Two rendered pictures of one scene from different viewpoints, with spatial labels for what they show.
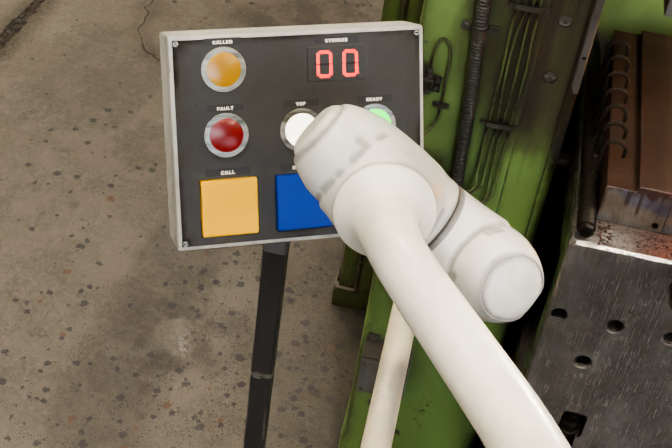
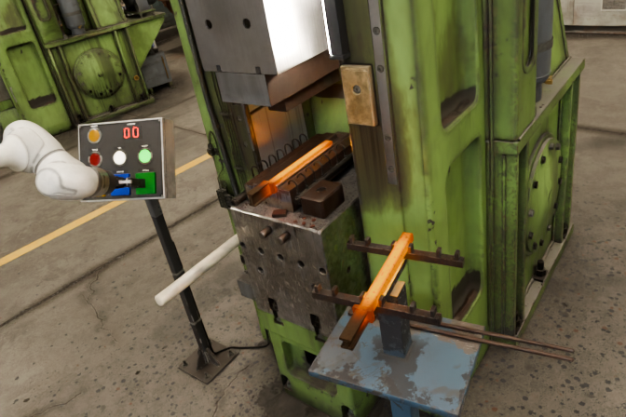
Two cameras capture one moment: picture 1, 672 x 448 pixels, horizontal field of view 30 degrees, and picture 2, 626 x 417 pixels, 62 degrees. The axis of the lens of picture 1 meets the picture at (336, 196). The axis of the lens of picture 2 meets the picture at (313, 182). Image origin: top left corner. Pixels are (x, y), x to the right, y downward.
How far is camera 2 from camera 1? 1.55 m
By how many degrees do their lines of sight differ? 32
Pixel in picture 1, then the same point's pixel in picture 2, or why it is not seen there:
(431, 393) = not seen: hidden behind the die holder
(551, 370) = (253, 275)
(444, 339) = not seen: outside the picture
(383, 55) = (147, 128)
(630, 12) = (331, 127)
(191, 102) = (84, 147)
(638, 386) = (282, 283)
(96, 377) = (199, 294)
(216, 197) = not seen: hidden behind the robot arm
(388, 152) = (16, 131)
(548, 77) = (246, 144)
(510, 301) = (45, 186)
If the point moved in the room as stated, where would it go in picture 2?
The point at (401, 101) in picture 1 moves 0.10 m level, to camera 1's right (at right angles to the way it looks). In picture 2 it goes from (155, 146) to (175, 149)
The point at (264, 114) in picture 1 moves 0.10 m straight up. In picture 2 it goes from (107, 152) to (97, 126)
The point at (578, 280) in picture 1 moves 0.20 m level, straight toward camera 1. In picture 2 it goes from (239, 227) to (190, 257)
